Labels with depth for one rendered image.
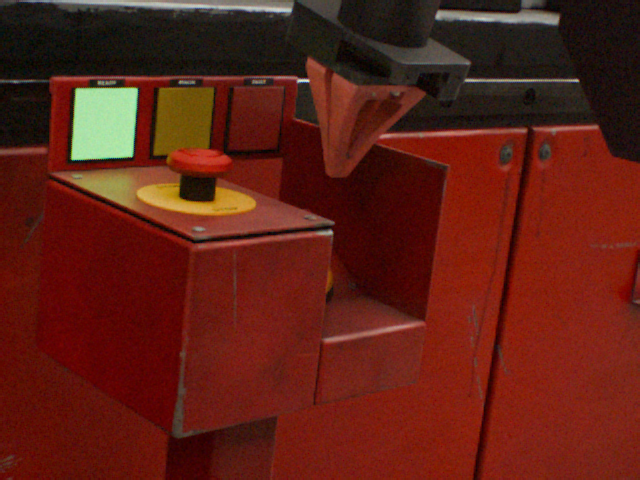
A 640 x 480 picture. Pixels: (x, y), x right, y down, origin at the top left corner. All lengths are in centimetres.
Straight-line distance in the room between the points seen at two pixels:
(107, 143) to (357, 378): 22
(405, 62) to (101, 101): 20
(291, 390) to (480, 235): 56
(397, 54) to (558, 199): 65
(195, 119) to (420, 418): 55
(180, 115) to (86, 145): 7
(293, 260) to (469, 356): 62
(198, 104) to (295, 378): 21
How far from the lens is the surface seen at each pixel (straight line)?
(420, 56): 75
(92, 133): 82
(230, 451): 83
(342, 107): 76
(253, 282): 72
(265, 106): 89
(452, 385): 133
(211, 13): 101
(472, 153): 125
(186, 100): 85
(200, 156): 75
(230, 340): 72
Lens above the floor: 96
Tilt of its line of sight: 15 degrees down
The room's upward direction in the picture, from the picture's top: 7 degrees clockwise
